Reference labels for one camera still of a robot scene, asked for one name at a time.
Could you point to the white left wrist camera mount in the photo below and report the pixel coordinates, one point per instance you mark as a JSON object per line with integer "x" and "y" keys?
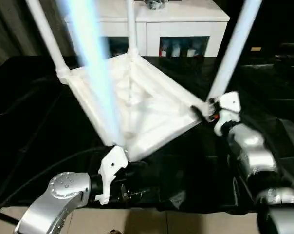
{"x": 113, "y": 161}

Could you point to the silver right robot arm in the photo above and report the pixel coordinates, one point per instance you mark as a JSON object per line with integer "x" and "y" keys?
{"x": 254, "y": 146}

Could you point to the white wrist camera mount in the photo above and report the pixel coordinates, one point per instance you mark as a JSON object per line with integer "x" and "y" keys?
{"x": 229, "y": 102}
{"x": 113, "y": 161}

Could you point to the white plastic table leg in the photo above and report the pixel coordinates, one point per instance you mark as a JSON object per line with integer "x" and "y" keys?
{"x": 96, "y": 73}
{"x": 132, "y": 24}
{"x": 232, "y": 48}
{"x": 47, "y": 41}

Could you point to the white plastic table top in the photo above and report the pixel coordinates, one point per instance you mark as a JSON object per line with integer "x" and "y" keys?
{"x": 156, "y": 107}

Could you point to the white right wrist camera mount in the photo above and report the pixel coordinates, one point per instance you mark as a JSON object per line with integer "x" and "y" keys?
{"x": 229, "y": 102}

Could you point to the black mat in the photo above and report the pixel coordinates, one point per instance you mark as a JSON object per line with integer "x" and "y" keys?
{"x": 40, "y": 122}

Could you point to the glass bowl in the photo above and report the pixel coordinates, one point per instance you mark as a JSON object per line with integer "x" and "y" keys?
{"x": 156, "y": 3}

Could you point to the grey curtain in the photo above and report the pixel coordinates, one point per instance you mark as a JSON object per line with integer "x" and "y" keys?
{"x": 10, "y": 31}

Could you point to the white cabinet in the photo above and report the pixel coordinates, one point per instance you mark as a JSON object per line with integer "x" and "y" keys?
{"x": 181, "y": 17}

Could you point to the dark low shelf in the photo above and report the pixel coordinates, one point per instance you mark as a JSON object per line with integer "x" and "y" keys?
{"x": 290, "y": 50}

